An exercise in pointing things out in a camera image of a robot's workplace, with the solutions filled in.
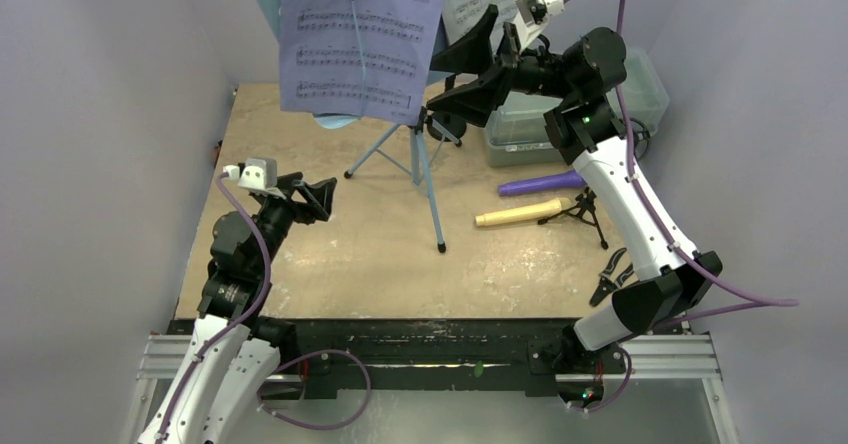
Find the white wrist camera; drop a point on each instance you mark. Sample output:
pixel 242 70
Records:
pixel 257 175
pixel 532 17

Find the translucent green storage box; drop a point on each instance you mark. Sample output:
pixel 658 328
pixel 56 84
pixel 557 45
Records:
pixel 515 132

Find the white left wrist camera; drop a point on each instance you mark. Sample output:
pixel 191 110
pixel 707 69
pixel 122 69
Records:
pixel 257 175

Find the light blue music stand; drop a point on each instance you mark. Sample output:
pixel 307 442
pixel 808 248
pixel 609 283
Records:
pixel 419 170

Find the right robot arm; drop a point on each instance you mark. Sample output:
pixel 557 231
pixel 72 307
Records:
pixel 591 137

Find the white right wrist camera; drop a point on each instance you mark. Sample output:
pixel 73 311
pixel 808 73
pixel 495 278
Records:
pixel 532 17

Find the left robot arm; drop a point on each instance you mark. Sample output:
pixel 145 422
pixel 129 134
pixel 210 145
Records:
pixel 232 348

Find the black pliers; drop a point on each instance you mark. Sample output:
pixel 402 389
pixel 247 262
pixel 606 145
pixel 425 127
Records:
pixel 609 279

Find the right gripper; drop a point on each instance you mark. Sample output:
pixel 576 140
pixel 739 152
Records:
pixel 501 66

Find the black tripod microphone stand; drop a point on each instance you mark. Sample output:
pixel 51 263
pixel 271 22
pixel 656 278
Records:
pixel 584 211

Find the purple microphone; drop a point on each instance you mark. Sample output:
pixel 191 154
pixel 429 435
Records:
pixel 567 180

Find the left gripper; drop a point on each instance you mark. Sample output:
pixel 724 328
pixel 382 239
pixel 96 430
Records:
pixel 317 195

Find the purple sheet music page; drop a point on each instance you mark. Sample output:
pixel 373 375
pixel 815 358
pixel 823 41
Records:
pixel 359 58

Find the black mounting rail base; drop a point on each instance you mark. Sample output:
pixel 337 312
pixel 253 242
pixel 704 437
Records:
pixel 528 355

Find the cream recorder flute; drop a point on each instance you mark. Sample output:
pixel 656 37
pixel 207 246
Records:
pixel 522 214

